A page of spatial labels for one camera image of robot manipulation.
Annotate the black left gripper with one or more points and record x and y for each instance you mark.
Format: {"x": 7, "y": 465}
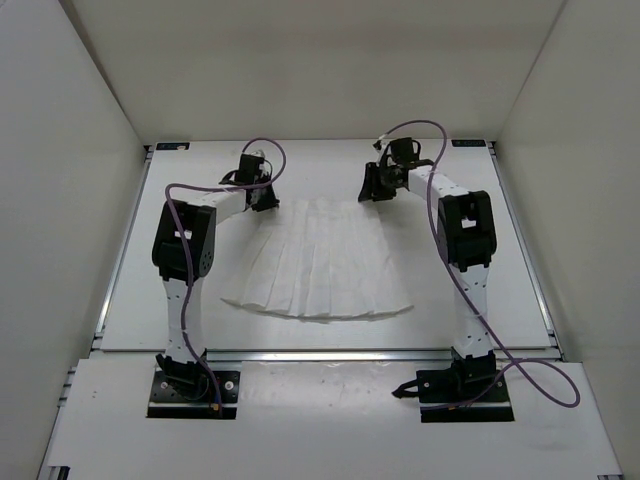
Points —
{"x": 271, "y": 202}

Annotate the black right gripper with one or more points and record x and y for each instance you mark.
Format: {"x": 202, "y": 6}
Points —
{"x": 371, "y": 190}

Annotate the white pleated skirt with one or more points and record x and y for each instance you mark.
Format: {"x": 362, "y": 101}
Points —
{"x": 319, "y": 260}

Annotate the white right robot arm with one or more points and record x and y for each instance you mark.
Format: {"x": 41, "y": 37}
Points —
{"x": 464, "y": 231}

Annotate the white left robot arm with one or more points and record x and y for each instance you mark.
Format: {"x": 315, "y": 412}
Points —
{"x": 183, "y": 253}

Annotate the right corner label sticker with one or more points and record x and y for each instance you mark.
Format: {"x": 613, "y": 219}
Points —
{"x": 468, "y": 143}

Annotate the corner label sticker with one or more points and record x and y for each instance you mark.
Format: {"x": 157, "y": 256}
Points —
{"x": 468, "y": 143}
{"x": 172, "y": 146}

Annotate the left corner label sticker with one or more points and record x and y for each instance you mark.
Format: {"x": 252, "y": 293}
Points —
{"x": 172, "y": 146}

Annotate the aluminium front rail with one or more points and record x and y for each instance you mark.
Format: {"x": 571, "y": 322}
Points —
{"x": 329, "y": 356}

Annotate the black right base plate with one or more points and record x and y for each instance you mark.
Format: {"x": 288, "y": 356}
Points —
{"x": 443, "y": 401}

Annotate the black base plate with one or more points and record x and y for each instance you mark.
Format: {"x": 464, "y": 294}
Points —
{"x": 167, "y": 402}
{"x": 443, "y": 401}

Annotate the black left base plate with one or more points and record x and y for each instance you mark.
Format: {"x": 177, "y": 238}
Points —
{"x": 167, "y": 402}

